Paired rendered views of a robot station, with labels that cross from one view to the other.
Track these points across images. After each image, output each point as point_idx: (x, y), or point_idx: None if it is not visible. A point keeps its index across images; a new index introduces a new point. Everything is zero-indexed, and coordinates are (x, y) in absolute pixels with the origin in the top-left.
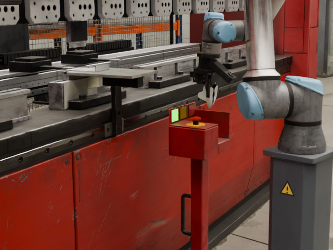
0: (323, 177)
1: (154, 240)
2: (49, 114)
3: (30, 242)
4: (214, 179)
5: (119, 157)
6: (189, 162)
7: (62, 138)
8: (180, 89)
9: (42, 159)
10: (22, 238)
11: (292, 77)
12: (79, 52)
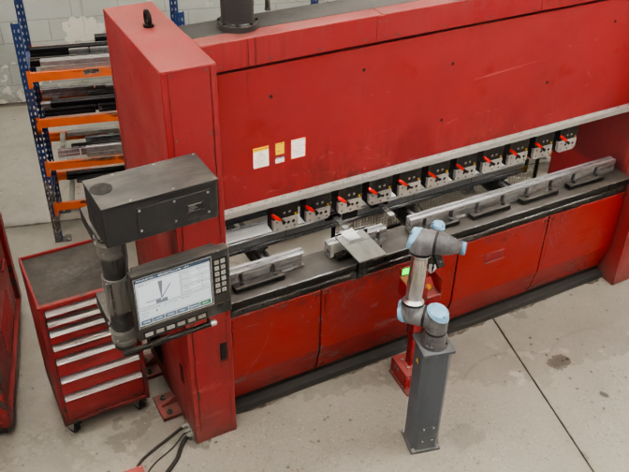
0: (436, 363)
1: (394, 326)
2: (316, 262)
3: (285, 331)
4: (473, 287)
5: (362, 287)
6: None
7: (314, 284)
8: None
9: (299, 295)
10: (280, 330)
11: (430, 307)
12: None
